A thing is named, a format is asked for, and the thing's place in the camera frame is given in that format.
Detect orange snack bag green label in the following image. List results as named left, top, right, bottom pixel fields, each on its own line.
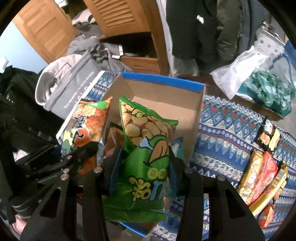
left=57, top=96, right=113, bottom=176

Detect teal snack bag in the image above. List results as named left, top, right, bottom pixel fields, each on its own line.
left=171, top=137, right=185, bottom=162

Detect pile of grey clothes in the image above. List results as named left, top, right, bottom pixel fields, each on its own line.
left=67, top=9, right=132, bottom=73

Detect black chip snack bag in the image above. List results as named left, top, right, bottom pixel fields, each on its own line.
left=255, top=118, right=281, bottom=156

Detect yellow long cracker pack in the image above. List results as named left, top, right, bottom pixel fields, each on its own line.
left=249, top=164, right=287, bottom=217

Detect wooden louvered wardrobe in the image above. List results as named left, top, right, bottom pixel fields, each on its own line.
left=12, top=1, right=170, bottom=76

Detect green pea snack bag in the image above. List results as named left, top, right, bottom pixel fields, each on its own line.
left=103, top=95, right=179, bottom=222

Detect grey tote bag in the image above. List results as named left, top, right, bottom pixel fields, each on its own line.
left=35, top=51, right=101, bottom=119

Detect teal box with paper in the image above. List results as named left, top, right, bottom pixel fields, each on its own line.
left=238, top=70, right=295, bottom=117

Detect dark hanging jackets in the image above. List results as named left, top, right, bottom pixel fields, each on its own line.
left=166, top=1, right=269, bottom=64

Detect orange red snack bag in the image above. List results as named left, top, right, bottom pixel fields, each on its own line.
left=103, top=122, right=125, bottom=159

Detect person's left hand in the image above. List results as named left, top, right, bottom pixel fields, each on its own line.
left=11, top=214, right=27, bottom=235

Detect blue white shopping bag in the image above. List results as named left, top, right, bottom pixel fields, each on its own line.
left=270, top=40, right=295, bottom=86

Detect white bucket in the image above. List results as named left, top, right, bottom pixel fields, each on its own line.
left=253, top=21, right=285, bottom=56

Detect white plastic bag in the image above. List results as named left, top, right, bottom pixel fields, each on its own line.
left=210, top=46, right=269, bottom=100

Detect patterned blue tablecloth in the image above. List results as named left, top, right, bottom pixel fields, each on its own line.
left=87, top=70, right=296, bottom=240

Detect blue cardboard box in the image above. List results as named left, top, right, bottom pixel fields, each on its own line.
left=56, top=71, right=206, bottom=237

